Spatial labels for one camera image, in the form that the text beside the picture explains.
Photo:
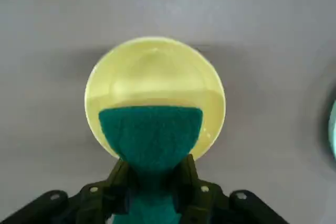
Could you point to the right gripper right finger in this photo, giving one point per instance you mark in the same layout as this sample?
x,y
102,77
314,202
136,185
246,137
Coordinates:
x,y
204,200

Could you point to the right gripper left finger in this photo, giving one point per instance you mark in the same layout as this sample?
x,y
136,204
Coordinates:
x,y
86,200

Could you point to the small yellow dish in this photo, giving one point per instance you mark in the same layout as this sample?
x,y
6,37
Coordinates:
x,y
155,77

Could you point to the pale green round plate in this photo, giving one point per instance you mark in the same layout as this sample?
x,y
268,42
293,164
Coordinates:
x,y
333,129

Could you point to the green and yellow sponge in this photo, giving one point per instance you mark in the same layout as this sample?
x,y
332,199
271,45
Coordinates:
x,y
151,134

